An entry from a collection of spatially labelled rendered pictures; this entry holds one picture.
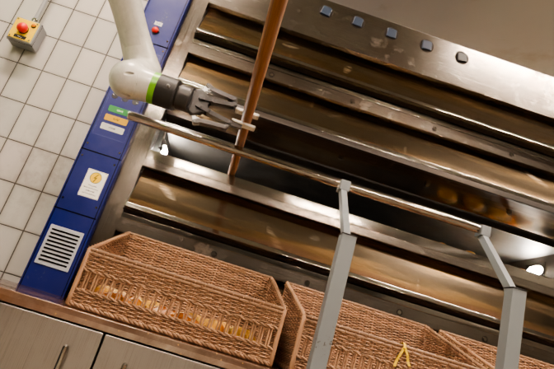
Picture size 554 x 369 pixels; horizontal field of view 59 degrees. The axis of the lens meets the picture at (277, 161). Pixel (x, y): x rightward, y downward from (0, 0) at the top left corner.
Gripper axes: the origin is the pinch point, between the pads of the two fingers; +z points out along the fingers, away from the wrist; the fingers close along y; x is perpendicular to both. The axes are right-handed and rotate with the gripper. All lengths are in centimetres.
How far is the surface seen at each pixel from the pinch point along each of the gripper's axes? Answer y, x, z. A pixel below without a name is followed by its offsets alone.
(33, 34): -25, -48, -89
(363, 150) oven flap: -20, -38, 45
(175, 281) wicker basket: 48.2, -4.6, -3.5
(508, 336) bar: 37, 7, 82
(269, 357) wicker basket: 59, -5, 26
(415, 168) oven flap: -19, -38, 66
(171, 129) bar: 4.3, -17.0, -21.2
